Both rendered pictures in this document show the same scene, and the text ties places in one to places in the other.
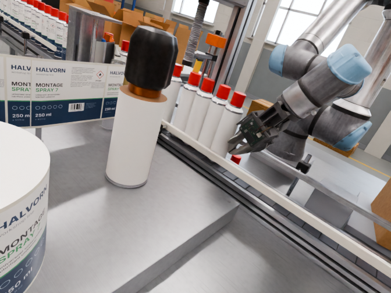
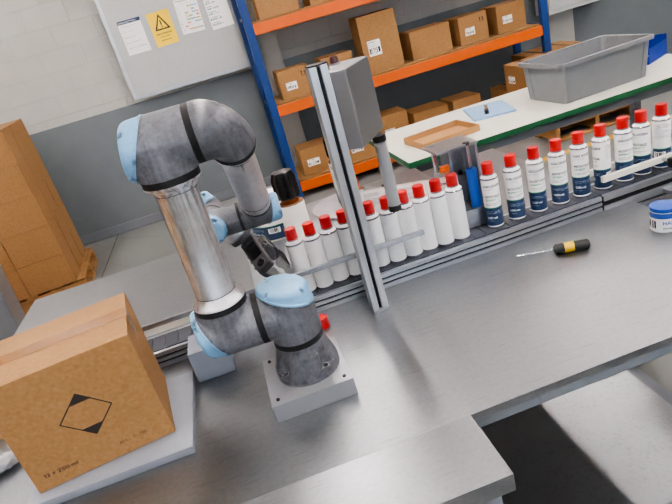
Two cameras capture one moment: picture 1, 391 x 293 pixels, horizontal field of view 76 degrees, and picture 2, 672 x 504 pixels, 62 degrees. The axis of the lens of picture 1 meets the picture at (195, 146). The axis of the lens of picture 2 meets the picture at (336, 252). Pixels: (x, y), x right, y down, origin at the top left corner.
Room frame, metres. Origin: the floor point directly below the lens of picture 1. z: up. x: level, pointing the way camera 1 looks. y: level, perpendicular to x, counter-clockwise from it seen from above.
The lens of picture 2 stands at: (1.86, -0.93, 1.62)
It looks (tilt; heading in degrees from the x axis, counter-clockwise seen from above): 24 degrees down; 140
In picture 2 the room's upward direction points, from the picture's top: 16 degrees counter-clockwise
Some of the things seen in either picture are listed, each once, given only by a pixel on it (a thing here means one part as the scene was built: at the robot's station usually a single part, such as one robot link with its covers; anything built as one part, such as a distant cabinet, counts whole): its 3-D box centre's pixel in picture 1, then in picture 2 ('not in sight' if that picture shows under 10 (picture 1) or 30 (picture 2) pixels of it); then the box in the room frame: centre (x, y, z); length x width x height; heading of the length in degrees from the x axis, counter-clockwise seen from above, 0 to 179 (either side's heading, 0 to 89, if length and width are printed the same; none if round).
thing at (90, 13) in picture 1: (96, 14); (449, 144); (0.87, 0.44, 1.14); 0.14 x 0.11 x 0.01; 57
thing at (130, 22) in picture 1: (142, 34); not in sight; (2.74, 0.88, 0.97); 0.53 x 0.45 x 0.37; 149
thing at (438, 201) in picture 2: not in sight; (440, 211); (0.90, 0.30, 0.98); 0.05 x 0.05 x 0.20
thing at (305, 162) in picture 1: (293, 182); not in sight; (0.61, -0.28, 0.91); 0.07 x 0.03 x 0.17; 147
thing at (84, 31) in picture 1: (93, 54); (456, 184); (0.88, 0.44, 1.01); 0.14 x 0.13 x 0.26; 57
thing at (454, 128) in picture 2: not in sight; (441, 134); (0.05, 1.53, 0.82); 0.34 x 0.24 x 0.04; 63
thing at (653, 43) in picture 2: not in sight; (643, 50); (0.64, 2.89, 0.86); 0.26 x 0.17 x 0.12; 86
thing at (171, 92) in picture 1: (169, 96); (374, 233); (0.78, 0.13, 0.98); 0.05 x 0.05 x 0.20
